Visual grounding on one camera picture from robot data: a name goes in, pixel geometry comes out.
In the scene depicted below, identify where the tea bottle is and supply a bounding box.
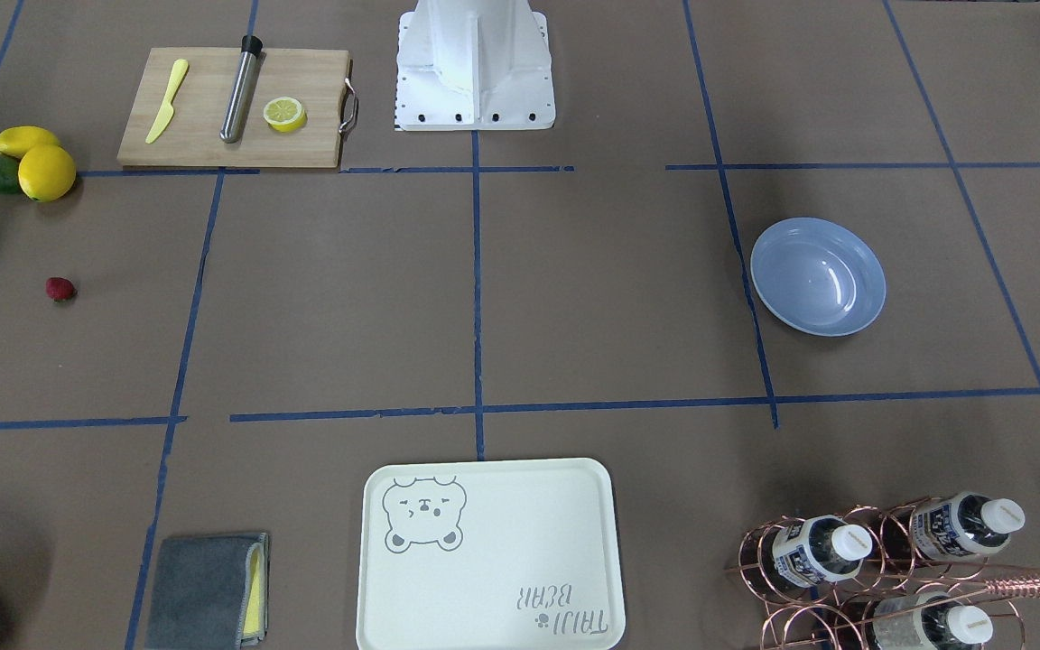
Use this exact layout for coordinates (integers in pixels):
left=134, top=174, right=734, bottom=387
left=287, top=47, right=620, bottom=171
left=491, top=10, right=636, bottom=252
left=738, top=515, right=875, bottom=602
left=877, top=491, right=1026, bottom=564
left=835, top=591, right=995, bottom=649

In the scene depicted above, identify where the tea bottle lower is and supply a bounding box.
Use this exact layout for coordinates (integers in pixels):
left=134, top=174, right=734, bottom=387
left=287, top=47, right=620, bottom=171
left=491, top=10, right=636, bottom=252
left=835, top=591, right=995, bottom=649

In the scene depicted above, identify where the steel muddler black tip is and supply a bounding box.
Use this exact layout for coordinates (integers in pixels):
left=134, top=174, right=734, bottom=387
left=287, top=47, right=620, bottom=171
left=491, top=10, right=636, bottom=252
left=219, top=34, right=264, bottom=144

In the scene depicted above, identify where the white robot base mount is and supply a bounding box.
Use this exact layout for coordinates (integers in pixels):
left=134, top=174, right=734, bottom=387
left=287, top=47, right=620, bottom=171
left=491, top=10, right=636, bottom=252
left=394, top=1, right=557, bottom=132

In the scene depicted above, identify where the lemon half slice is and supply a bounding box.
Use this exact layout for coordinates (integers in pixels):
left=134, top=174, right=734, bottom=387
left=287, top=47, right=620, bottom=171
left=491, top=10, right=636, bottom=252
left=263, top=97, right=307, bottom=133

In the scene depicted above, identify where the yellow lemon rear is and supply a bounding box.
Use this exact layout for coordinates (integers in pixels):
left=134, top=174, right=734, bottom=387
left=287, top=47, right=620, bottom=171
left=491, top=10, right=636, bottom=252
left=0, top=125, right=61, bottom=160

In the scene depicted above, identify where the copper wire bottle rack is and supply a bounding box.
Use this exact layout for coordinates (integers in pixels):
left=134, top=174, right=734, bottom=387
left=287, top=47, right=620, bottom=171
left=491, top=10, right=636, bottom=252
left=723, top=497, right=1040, bottom=649

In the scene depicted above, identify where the yellow lemon front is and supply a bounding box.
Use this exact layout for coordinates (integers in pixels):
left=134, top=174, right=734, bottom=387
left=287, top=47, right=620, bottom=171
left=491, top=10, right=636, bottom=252
left=18, top=144, right=78, bottom=202

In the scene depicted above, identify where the blue plate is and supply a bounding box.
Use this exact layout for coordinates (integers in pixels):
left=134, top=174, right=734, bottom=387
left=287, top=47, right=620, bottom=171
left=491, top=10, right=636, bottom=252
left=748, top=217, right=887, bottom=338

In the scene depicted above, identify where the yellow lemon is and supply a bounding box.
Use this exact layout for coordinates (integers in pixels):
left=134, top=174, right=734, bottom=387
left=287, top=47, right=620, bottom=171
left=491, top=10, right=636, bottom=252
left=18, top=144, right=78, bottom=202
left=0, top=125, right=61, bottom=160

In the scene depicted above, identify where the yellow plastic knife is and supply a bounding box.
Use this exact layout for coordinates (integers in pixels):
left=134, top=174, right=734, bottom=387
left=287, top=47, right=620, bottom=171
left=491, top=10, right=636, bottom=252
left=144, top=59, right=190, bottom=144

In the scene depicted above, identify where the red strawberry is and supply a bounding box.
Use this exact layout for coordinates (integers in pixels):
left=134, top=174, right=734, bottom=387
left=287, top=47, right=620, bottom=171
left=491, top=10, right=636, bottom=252
left=45, top=276, right=78, bottom=303

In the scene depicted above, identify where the cream bear tray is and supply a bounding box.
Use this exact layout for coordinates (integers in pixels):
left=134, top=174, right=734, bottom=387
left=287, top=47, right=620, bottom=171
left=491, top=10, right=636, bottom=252
left=356, top=458, right=627, bottom=649

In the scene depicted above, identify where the grey folded cloth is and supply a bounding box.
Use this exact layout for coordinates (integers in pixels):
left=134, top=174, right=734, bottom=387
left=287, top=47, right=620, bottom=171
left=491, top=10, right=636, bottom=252
left=144, top=531, right=271, bottom=649

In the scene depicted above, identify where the wooden cutting board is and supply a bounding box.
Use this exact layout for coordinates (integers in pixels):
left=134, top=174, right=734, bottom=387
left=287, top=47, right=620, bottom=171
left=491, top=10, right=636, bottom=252
left=118, top=48, right=356, bottom=168

